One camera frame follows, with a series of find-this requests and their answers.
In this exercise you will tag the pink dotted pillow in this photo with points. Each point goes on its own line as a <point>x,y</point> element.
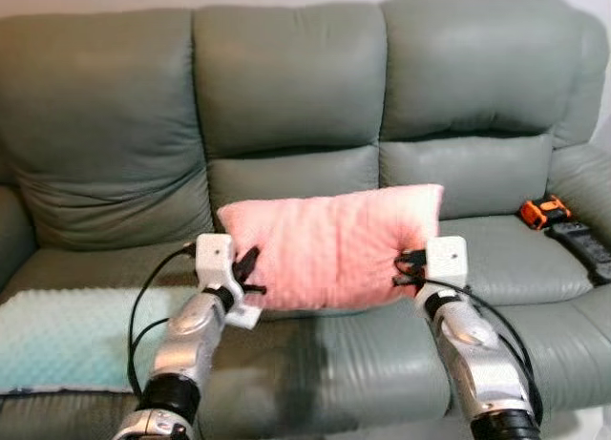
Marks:
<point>334,244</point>

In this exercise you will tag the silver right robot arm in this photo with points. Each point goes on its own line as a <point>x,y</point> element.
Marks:
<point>477,354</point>

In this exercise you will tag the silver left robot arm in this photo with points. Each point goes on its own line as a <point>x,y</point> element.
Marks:
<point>191,340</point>

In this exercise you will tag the grey-green leather sofa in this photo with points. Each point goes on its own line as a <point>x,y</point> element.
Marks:
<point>286,87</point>

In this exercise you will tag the orange and black device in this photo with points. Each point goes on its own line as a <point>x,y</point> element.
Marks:
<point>542,214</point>

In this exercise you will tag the black oblong device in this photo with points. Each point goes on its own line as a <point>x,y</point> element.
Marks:
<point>582,251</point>

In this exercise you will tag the mint dotted cloth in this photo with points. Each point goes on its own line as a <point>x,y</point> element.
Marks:
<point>76,340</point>

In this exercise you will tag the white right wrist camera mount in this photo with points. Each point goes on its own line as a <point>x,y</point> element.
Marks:
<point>447,261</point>

